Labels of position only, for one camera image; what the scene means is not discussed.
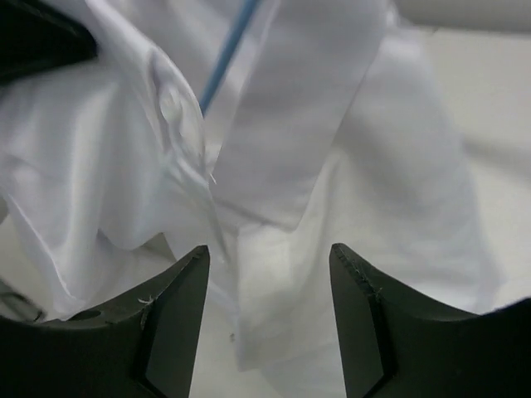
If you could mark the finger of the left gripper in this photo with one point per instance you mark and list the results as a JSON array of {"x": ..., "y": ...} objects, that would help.
[{"x": 37, "y": 38}]

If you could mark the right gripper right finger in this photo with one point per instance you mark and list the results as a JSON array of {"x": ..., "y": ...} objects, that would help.
[{"x": 397, "y": 342}]

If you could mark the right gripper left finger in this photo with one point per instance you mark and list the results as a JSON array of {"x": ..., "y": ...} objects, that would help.
[{"x": 142, "y": 343}]

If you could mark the blue wire hanger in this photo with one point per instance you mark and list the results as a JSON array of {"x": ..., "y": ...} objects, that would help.
[{"x": 237, "y": 30}]

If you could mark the white shirt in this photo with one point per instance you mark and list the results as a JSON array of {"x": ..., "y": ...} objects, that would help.
[{"x": 328, "y": 129}]

